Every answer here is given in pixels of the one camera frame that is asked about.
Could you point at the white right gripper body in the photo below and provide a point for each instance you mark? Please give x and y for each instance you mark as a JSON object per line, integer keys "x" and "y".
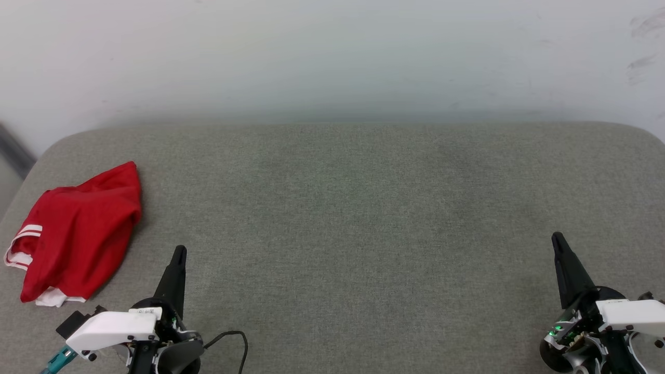
{"x": 634, "y": 314}

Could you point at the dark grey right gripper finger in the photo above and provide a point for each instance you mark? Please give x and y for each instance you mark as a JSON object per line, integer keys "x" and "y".
{"x": 570, "y": 275}

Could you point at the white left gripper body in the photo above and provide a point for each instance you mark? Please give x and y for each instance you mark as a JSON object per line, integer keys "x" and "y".
{"x": 114, "y": 327}

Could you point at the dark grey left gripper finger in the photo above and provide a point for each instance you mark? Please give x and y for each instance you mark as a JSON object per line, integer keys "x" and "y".
{"x": 174, "y": 283}

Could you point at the red and white shirt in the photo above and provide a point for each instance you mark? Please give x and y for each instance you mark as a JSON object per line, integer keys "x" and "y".
{"x": 78, "y": 234}

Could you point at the grey fabric sofa seat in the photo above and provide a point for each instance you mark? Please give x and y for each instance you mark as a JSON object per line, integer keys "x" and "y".
{"x": 353, "y": 234}

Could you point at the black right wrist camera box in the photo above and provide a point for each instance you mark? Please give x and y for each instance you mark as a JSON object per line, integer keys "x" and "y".
{"x": 647, "y": 296}

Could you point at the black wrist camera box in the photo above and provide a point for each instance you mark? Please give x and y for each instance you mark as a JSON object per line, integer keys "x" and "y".
{"x": 647, "y": 296}
{"x": 75, "y": 322}

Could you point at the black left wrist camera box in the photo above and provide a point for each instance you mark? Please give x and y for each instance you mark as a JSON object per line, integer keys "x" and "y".
{"x": 75, "y": 322}

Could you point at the dark wall baseboard strip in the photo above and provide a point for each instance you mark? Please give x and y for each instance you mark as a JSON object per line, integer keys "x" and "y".
{"x": 13, "y": 150}

